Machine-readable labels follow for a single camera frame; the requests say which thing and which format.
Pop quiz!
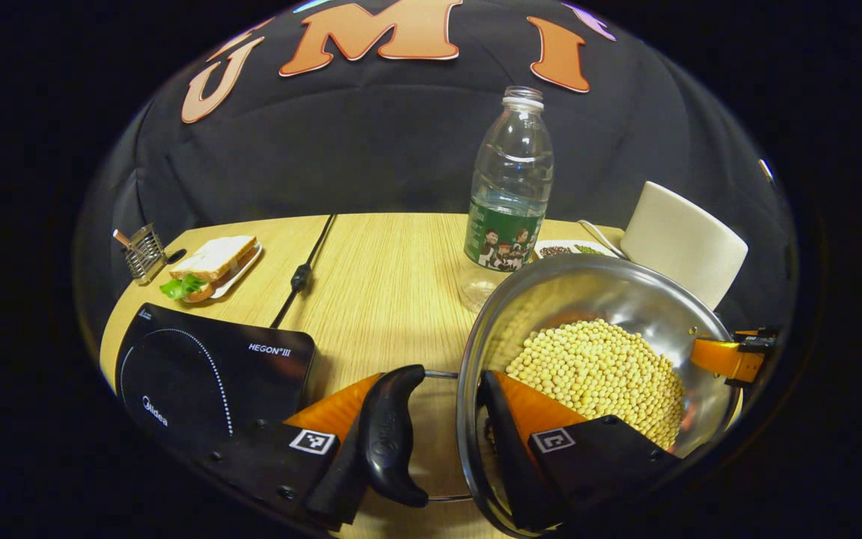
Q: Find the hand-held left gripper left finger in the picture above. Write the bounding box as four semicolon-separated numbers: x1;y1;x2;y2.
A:
195;372;387;531

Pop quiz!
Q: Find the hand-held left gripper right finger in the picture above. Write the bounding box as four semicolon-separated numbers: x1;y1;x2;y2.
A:
476;369;685;534

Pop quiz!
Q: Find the black induction cooktop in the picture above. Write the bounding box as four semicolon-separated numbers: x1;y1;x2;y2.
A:
114;303;317;459

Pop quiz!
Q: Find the stainless steel pot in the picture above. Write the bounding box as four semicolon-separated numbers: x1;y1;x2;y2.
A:
360;253;742;538

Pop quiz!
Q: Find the heap of yellow soybeans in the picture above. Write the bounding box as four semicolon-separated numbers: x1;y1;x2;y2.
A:
504;319;686;450

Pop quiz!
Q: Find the white toaster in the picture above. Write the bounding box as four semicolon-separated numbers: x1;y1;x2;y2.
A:
620;181;748;311

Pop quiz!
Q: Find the small white sandwich plate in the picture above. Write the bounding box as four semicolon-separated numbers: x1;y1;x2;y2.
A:
208;243;263;301

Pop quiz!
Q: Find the white divided dish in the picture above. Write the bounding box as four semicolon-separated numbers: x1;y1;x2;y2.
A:
534;239;620;261

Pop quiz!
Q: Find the sandwich with lettuce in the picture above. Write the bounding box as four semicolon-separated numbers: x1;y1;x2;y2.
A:
160;236;258;303

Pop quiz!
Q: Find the clear plastic bottle green label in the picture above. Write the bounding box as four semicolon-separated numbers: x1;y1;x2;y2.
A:
459;86;555;314

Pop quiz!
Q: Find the white toaster cable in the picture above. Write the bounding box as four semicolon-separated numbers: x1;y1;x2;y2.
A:
578;219;628;260

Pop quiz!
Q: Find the black power cable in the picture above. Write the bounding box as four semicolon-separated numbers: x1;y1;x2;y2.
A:
270;215;338;329

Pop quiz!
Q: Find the metal wire utensil holder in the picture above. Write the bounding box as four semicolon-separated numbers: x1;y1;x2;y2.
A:
123;223;169;286

